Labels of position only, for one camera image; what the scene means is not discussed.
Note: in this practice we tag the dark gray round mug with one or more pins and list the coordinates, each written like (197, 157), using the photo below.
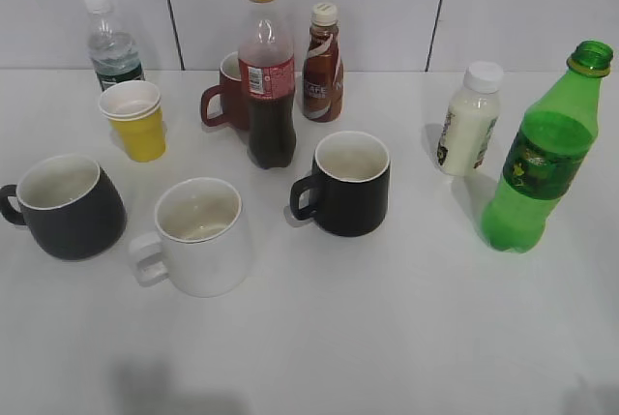
(69, 204)

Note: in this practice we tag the green sprite bottle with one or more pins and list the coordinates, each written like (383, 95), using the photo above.
(552, 141)

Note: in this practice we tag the yellow paper cup stack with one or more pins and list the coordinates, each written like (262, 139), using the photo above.
(133, 110)

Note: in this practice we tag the black ceramic mug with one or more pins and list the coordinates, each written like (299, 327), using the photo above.
(347, 191)

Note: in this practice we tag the brown coffee drink bottle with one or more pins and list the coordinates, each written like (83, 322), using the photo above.
(323, 68)

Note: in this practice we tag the dark red mug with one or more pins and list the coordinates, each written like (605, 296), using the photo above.
(234, 110)

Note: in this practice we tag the white ceramic mug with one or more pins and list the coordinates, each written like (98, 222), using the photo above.
(201, 241)

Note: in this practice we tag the cola bottle yellow cap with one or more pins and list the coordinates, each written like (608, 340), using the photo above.
(266, 62)

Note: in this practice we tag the white milk bottle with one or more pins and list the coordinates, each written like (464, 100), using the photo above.
(471, 116)

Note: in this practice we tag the clear water bottle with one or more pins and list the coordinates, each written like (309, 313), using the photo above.
(112, 49)

